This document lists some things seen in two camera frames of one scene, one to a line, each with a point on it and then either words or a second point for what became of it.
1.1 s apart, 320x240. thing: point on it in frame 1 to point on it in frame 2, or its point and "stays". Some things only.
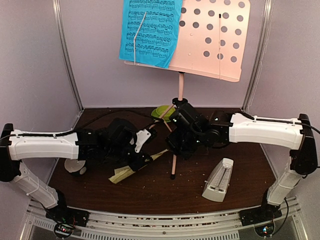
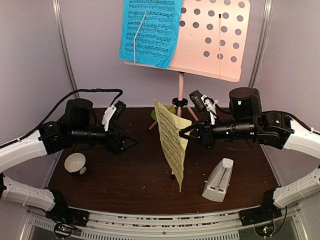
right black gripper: [171, 140] to [206, 138]
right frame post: [263, 40] stays
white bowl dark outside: [75, 166] stays
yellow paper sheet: [122, 172] to [174, 143]
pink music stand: [211, 41] stays
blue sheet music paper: [149, 31] stays
